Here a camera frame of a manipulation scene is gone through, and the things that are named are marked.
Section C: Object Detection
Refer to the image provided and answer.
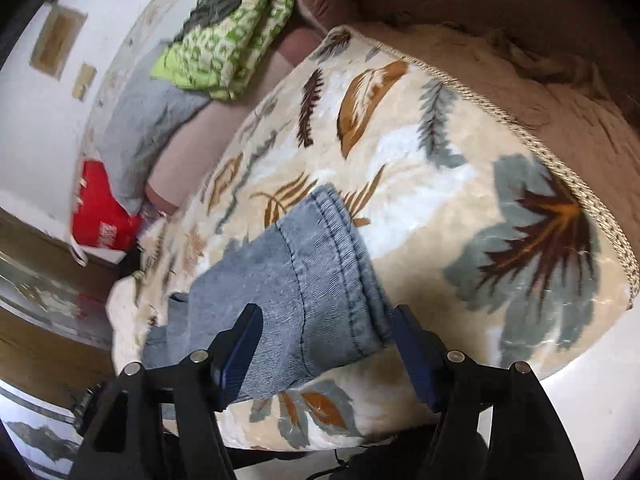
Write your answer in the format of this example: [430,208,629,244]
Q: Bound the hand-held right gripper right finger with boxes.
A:
[390,304,586,480]

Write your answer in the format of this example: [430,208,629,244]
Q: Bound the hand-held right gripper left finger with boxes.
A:
[70,302,264,480]

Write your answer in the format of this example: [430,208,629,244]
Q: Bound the brown fuzzy blanket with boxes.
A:
[395,22,640,281]

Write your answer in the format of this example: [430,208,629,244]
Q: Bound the pink brown sofa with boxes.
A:
[145,0,361,213]

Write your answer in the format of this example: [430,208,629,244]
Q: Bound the red shopping bag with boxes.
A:
[70,159,146,266]

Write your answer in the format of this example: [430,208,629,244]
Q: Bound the green patterned cloth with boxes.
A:
[150,0,296,102]

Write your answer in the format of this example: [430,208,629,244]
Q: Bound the grey quilted cloth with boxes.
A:
[95,42,211,213]

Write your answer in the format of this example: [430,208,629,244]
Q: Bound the leaf print blanket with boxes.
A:
[107,25,640,453]

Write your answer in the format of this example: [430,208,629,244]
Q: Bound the white small-print cloth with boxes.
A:
[106,270,173,376]

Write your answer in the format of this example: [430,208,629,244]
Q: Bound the blue denim pants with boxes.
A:
[142,183,396,406]

